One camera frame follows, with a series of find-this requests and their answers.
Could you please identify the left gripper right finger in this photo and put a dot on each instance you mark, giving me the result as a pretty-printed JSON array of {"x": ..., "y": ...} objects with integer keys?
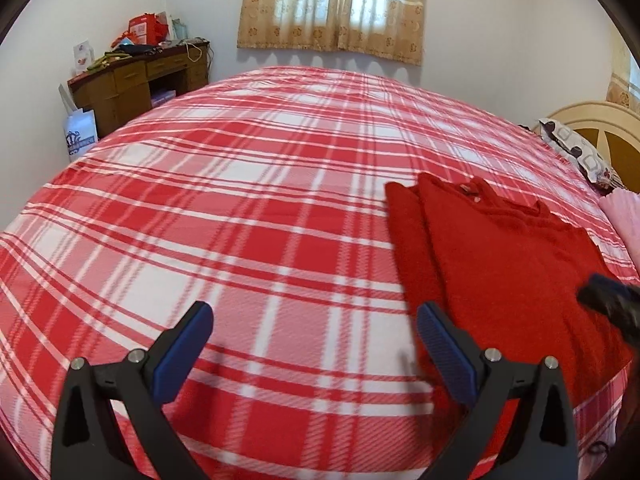
[{"x": 541, "y": 442}]

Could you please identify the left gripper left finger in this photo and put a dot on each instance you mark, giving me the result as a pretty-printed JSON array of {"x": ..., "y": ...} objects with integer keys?
[{"x": 87, "y": 442}]

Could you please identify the red knitted embroidered sweater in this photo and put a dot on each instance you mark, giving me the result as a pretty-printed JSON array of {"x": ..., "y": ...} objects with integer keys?
[{"x": 508, "y": 274}]

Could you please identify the clothes pile on desk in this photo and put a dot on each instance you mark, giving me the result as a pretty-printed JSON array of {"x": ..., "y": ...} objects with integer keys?
[{"x": 121, "y": 53}]

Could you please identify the pink floral pillow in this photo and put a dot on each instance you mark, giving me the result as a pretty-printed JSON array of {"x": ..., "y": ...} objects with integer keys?
[{"x": 622, "y": 208}]

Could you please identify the grey patterned pillow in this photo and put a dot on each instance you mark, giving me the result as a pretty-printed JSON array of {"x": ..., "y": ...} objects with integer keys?
[{"x": 581, "y": 153}]

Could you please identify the cream wooden headboard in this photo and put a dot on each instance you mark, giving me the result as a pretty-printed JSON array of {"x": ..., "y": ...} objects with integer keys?
[{"x": 611, "y": 129}]

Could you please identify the beige curtain right window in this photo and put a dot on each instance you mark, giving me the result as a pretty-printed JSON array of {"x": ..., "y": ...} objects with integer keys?
[{"x": 623, "y": 88}]

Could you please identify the beige curtain window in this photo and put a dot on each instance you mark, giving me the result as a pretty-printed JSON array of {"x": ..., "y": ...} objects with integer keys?
[
  {"x": 623, "y": 88},
  {"x": 389, "y": 29}
]

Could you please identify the red white plaid bedsheet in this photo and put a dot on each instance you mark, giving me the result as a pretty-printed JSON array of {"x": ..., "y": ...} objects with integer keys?
[{"x": 263, "y": 195}]

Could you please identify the white paper shopping bag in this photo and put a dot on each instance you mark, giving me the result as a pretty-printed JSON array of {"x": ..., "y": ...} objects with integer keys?
[{"x": 80, "y": 127}]

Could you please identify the brown wooden desk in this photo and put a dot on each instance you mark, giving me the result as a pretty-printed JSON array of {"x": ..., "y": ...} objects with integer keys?
[{"x": 127, "y": 89}]

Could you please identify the beige curtain centre window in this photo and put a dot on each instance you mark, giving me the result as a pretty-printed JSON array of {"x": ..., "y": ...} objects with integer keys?
[{"x": 389, "y": 29}]

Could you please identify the white card on desk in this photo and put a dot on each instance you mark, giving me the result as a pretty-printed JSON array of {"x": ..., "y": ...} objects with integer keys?
[{"x": 83, "y": 56}]

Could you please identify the red gift box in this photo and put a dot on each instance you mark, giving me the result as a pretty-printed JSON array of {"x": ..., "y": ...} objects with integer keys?
[{"x": 148, "y": 28}]

